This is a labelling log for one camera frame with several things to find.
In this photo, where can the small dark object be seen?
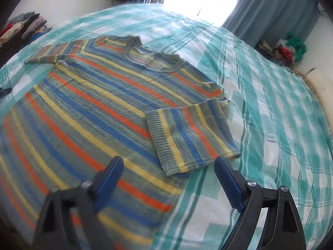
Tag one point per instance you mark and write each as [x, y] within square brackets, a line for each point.
[4, 92]

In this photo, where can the white cushion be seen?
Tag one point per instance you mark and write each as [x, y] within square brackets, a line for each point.
[321, 83]

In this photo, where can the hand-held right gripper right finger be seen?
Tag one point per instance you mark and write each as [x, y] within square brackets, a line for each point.
[229, 181]

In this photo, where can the teal checked blanket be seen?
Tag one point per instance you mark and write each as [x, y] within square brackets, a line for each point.
[260, 125]

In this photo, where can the heap of red green clothes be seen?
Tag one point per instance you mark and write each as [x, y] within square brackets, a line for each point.
[286, 49]

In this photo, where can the striped knit sweater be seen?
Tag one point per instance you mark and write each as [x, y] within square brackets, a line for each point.
[85, 114]

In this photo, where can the blue-grey curtain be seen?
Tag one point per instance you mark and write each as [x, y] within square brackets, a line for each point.
[270, 10]

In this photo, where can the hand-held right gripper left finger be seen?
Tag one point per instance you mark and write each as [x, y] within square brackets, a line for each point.
[110, 179]

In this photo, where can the woven straw mat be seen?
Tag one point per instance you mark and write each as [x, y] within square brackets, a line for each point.
[311, 83]

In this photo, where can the pile of folded clothes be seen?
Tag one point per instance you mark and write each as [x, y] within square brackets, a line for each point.
[23, 27]

